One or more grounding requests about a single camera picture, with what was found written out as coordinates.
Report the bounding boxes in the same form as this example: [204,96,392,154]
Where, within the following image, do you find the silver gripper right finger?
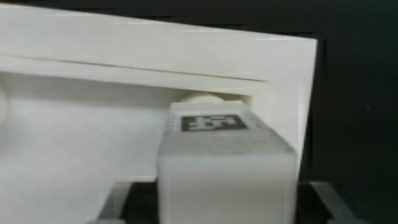
[294,181,369,224]

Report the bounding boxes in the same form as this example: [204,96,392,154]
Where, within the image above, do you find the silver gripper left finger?
[85,181,161,224]

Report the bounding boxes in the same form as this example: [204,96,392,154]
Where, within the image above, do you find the white table leg with tag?
[156,93,296,224]

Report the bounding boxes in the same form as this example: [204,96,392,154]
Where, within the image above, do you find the white square tabletop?
[0,74,181,224]

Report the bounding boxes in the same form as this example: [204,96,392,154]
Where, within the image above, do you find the white U-shaped fence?
[0,3,321,174]

